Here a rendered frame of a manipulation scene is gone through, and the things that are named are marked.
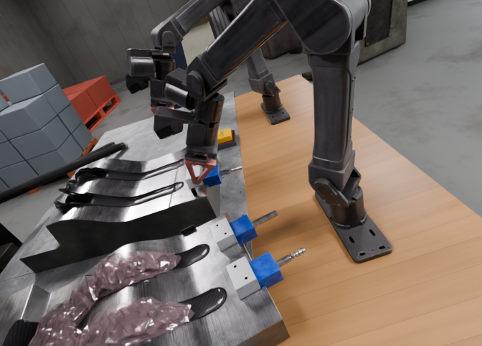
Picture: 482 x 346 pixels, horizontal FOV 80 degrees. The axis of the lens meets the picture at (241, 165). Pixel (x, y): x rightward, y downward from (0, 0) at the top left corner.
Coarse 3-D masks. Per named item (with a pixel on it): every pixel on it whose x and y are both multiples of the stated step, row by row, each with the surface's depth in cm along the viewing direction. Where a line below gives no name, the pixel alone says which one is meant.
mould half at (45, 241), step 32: (128, 160) 86; (160, 160) 85; (96, 192) 72; (128, 192) 74; (64, 224) 65; (96, 224) 65; (128, 224) 66; (160, 224) 67; (192, 224) 67; (32, 256) 70; (64, 256) 71; (96, 256) 71
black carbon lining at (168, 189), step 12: (84, 168) 80; (96, 168) 80; (156, 168) 81; (168, 168) 80; (72, 180) 76; (84, 180) 77; (132, 180) 79; (72, 192) 71; (156, 192) 72; (168, 192) 70; (60, 204) 67; (72, 204) 68; (84, 204) 68; (96, 204) 70; (108, 204) 70; (120, 204) 71; (132, 204) 71
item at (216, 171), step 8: (200, 168) 68; (216, 168) 68; (232, 168) 68; (240, 168) 67; (208, 176) 66; (216, 176) 66; (192, 184) 67; (200, 184) 67; (208, 184) 67; (216, 184) 67
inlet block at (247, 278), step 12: (300, 252) 48; (240, 264) 47; (252, 264) 47; (264, 264) 47; (276, 264) 46; (240, 276) 45; (252, 276) 44; (264, 276) 45; (276, 276) 46; (240, 288) 43; (252, 288) 44
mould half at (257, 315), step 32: (224, 256) 52; (32, 288) 53; (64, 288) 56; (128, 288) 48; (160, 288) 48; (192, 288) 49; (224, 288) 47; (0, 320) 49; (32, 320) 49; (224, 320) 43; (256, 320) 41
